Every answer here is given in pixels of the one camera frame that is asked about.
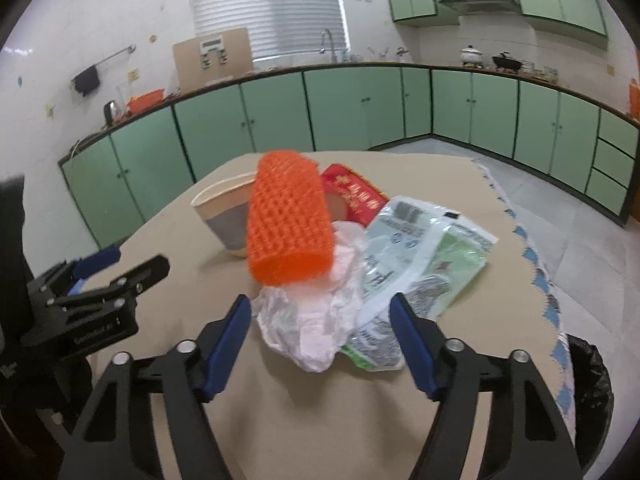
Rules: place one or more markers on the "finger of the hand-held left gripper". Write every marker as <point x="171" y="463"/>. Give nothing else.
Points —
<point x="100" y="260"/>
<point x="145" y="272"/>

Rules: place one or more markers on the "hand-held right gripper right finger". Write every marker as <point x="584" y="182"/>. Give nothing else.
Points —
<point x="415" y="350"/>

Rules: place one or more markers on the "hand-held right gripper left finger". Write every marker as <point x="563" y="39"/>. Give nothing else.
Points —
<point x="227" y="347"/>

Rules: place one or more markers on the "white thin plastic bag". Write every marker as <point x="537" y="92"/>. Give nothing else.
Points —
<point x="310" y="310"/>

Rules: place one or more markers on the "white green packaging bag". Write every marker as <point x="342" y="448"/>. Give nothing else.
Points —
<point x="425" y="255"/>

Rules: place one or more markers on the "beige paper cup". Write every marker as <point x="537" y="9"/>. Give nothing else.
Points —
<point x="225" y="220"/>

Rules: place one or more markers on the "orange foam fruit net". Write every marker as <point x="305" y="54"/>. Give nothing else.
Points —
<point x="290" y="220"/>

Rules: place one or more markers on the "red packet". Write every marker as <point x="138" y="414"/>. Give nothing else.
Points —
<point x="352" y="195"/>

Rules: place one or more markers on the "black lined trash bin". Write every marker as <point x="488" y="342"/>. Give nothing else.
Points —
<point x="590" y="400"/>

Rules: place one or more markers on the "beige tablecloth with scalloped trim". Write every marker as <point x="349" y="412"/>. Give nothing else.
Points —
<point x="300" y="425"/>

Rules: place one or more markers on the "black electric kettle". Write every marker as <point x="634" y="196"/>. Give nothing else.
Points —
<point x="111" y="111"/>

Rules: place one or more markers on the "orange plastic basin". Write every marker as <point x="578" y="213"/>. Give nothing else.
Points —
<point x="145" y="101"/>

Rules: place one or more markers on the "dark hanging towel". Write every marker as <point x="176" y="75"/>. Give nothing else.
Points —
<point x="86" y="81"/>

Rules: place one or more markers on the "brown cardboard box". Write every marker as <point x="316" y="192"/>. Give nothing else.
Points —
<point x="212" y="60"/>

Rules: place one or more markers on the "green base cabinets with countertop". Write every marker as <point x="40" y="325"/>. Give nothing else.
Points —
<point x="350" y="105"/>

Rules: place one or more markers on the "white window blind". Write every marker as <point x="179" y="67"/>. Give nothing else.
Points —
<point x="265" y="5"/>

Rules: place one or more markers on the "metal sink faucet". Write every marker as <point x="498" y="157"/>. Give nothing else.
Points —
<point x="327" y="42"/>

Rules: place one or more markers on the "white cooking pot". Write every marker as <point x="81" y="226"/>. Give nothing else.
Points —
<point x="471" y="55"/>

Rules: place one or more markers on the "black wok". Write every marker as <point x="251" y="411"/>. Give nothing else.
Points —
<point x="506" y="61"/>

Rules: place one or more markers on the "row of glass jars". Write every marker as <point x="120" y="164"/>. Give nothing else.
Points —
<point x="537" y="71"/>

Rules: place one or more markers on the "orange thermos flask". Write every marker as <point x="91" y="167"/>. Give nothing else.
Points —
<point x="634" y="99"/>

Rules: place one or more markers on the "black range hood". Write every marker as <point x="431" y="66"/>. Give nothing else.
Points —
<point x="480" y="2"/>

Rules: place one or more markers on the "metal towel rail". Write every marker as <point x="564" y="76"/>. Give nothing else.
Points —
<point x="112" y="56"/>

